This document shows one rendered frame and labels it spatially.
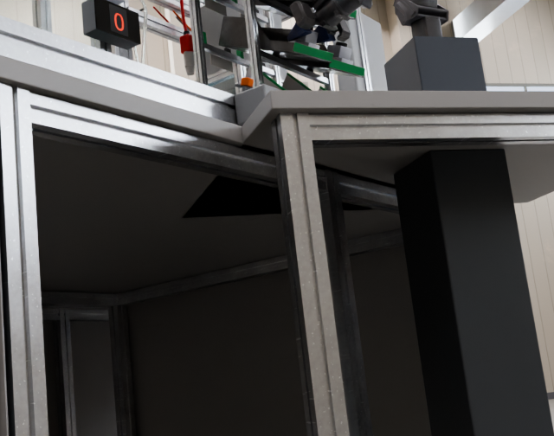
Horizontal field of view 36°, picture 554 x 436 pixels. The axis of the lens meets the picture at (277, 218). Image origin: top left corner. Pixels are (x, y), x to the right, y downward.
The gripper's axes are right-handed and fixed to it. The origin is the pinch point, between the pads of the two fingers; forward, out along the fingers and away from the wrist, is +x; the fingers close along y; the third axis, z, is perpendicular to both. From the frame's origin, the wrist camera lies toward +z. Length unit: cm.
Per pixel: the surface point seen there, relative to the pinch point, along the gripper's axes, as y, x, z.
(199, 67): 9.4, 26.2, 5.5
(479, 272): 18, -24, -73
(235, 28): 4.1, 15.4, 11.1
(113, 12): 47.9, 12.8, 2.4
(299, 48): 5.5, 0.1, -5.3
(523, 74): -907, 219, 308
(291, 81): -7.5, 13.2, -3.7
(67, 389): -36, 168, -34
